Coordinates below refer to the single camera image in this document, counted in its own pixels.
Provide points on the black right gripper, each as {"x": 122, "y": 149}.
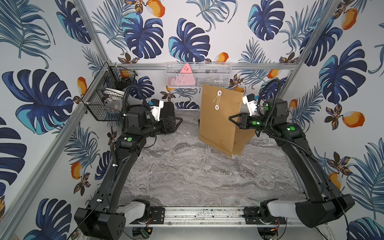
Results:
{"x": 244, "y": 120}

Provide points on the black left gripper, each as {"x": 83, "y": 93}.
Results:
{"x": 170, "y": 124}

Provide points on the brown kraft file bag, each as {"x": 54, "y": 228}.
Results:
{"x": 218, "y": 104}
{"x": 242, "y": 137}

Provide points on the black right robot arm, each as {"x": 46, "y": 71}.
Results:
{"x": 324, "y": 201}

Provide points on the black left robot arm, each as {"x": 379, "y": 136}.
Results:
{"x": 101, "y": 218}

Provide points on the black plastic tool case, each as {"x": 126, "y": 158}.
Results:
{"x": 168, "y": 110}

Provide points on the pink triangle item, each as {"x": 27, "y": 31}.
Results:
{"x": 186, "y": 77}

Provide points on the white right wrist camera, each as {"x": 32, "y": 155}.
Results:
{"x": 251, "y": 101}

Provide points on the clear white mesh wall basket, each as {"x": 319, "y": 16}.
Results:
{"x": 213, "y": 74}

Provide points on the black wire basket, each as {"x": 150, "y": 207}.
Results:
{"x": 104, "y": 102}

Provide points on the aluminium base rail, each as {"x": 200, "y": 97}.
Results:
{"x": 213, "y": 217}

